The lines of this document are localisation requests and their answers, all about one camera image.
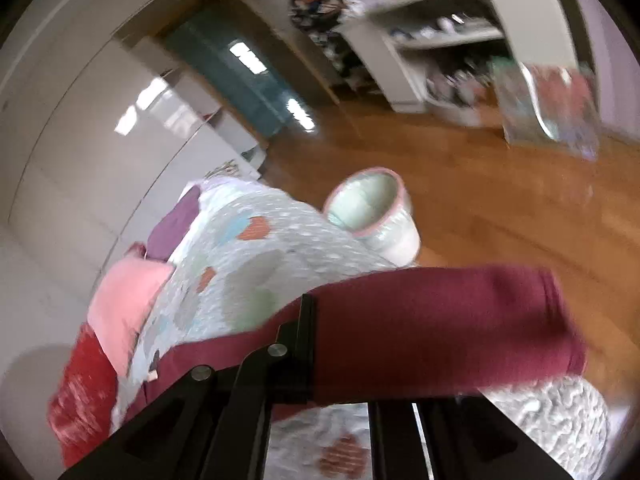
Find pink pillow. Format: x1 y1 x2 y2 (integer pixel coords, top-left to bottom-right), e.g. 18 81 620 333
89 255 176 376

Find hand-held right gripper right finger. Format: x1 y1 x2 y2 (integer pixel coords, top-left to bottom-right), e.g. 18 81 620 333
370 396 572 480

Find maroon garment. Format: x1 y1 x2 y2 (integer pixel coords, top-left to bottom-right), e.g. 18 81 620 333
122 263 587 423

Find red pillow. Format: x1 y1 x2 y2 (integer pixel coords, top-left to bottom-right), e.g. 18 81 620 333
47 322 121 468

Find purple pillow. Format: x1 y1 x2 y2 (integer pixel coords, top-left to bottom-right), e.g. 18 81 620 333
149 191 202 262

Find teal door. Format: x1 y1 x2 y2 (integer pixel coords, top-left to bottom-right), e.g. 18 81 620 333
165 10 316 138

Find white shelf unit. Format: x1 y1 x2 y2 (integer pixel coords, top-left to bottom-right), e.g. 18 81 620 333
342 0 581 113

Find heart printed blanket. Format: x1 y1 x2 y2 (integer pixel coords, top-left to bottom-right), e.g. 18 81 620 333
112 180 611 480

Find white glossy wardrobe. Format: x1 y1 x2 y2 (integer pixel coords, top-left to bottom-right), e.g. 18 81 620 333
0 35 268 281

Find white basket with pink rim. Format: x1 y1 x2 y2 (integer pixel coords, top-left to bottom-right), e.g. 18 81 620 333
322 167 421 267

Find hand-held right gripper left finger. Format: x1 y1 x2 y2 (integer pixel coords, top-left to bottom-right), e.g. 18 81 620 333
60 294 317 480

